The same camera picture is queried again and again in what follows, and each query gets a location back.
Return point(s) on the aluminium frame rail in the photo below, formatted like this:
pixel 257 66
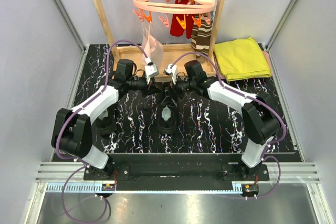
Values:
pixel 291 172

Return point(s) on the red hanging sock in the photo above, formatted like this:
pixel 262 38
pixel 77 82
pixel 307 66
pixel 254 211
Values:
pixel 177 30

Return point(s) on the grey slotted cable duct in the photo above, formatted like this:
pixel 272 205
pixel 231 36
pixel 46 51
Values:
pixel 97 188

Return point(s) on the white pink hanging garment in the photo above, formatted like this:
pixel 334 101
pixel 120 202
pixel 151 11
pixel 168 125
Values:
pixel 151 46

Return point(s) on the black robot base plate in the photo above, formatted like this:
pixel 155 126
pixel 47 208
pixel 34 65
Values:
pixel 177 172

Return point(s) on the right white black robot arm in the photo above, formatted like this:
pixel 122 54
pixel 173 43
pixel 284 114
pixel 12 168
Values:
pixel 259 114

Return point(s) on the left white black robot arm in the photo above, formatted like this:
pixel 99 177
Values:
pixel 72 134

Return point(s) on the brown striped hanging sock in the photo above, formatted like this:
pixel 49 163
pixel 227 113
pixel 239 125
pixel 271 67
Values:
pixel 200 38

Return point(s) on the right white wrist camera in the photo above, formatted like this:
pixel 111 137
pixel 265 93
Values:
pixel 171 70

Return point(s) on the pink round clip hanger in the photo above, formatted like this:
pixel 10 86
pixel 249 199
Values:
pixel 181 8

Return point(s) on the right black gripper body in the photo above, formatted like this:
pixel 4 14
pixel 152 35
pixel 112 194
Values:
pixel 184 86

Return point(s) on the black sneaker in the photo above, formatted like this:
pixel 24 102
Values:
pixel 167 115
pixel 106 122

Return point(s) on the black marble pattern mat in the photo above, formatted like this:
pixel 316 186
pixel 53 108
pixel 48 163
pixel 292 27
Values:
pixel 203 126

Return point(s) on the wooden drying rack frame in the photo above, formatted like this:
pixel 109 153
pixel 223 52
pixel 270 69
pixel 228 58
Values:
pixel 170 51

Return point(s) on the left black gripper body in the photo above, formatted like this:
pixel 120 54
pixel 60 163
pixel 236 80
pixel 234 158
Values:
pixel 138 84

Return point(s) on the yellow folded towel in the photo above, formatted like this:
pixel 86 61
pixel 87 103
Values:
pixel 241 59

